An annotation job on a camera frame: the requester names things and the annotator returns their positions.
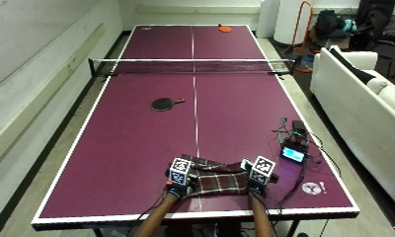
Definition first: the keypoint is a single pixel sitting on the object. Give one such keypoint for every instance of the person's right hand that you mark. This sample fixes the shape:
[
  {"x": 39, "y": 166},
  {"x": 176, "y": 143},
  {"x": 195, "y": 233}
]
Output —
[{"x": 257, "y": 188}]

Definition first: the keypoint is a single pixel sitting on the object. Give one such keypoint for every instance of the person's left hand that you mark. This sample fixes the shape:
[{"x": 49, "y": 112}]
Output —
[{"x": 177, "y": 188}]

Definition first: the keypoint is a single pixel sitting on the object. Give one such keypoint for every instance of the dark plaid cloth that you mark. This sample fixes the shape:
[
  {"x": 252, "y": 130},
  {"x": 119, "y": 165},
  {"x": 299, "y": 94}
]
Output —
[{"x": 216, "y": 179}]

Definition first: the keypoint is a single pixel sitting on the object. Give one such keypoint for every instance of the white marker cube on left glove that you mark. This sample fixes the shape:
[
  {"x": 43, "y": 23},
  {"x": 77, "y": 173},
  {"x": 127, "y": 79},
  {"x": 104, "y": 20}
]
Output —
[{"x": 179, "y": 171}]

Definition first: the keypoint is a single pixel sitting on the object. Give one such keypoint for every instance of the white marker cube on glove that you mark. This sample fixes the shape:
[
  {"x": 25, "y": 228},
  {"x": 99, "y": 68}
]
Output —
[
  {"x": 261, "y": 170},
  {"x": 179, "y": 171}
]

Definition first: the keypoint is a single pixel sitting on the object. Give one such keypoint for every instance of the white marker cube on right glove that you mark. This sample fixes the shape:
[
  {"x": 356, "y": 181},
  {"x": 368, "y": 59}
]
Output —
[{"x": 261, "y": 170}]

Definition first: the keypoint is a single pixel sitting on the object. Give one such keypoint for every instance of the small computer with lit screen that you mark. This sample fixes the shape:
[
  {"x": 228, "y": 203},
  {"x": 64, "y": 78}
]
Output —
[{"x": 295, "y": 150}]

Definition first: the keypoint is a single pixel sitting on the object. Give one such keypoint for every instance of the maroon table tennis table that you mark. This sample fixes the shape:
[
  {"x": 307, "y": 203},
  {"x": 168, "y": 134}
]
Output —
[{"x": 192, "y": 125}]

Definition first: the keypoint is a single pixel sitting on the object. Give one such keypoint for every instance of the black table tennis paddle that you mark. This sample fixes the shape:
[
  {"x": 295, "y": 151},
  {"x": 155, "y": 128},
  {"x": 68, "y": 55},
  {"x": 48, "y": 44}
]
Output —
[{"x": 164, "y": 103}]

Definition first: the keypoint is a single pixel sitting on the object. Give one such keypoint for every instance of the white sofa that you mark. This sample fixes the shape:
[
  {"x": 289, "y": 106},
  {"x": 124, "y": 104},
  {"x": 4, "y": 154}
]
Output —
[{"x": 364, "y": 108}]

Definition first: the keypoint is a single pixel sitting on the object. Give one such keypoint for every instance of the table tennis net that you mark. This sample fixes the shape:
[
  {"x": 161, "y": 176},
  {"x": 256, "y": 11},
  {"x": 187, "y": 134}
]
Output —
[{"x": 192, "y": 66}]

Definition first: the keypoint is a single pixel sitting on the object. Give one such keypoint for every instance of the black cushion on sofa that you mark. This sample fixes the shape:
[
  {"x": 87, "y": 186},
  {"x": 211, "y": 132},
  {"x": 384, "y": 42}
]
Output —
[{"x": 353, "y": 68}]

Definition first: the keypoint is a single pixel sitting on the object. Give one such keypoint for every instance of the orange table tennis paddle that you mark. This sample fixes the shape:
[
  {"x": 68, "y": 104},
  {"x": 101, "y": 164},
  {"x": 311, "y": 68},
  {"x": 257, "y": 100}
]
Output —
[{"x": 224, "y": 28}]

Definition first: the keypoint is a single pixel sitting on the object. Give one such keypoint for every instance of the white cylindrical column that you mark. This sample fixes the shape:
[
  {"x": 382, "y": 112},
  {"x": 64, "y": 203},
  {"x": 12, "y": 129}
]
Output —
[{"x": 291, "y": 20}]

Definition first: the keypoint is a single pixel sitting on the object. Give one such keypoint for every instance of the black backpack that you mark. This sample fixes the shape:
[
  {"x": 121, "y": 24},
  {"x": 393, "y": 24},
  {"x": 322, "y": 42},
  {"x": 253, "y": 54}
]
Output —
[{"x": 328, "y": 23}]

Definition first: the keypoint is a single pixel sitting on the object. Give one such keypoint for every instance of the black office chair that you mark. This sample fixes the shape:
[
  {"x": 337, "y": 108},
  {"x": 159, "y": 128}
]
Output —
[{"x": 381, "y": 29}]

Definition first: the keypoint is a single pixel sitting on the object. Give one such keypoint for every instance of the whiteboard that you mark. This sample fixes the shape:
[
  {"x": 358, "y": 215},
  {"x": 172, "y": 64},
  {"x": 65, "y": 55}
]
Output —
[{"x": 17, "y": 39}]

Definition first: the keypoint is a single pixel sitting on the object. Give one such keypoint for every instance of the orange metal frame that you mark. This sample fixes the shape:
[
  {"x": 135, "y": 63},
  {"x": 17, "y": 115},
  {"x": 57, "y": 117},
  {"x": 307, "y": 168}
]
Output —
[{"x": 303, "y": 33}]

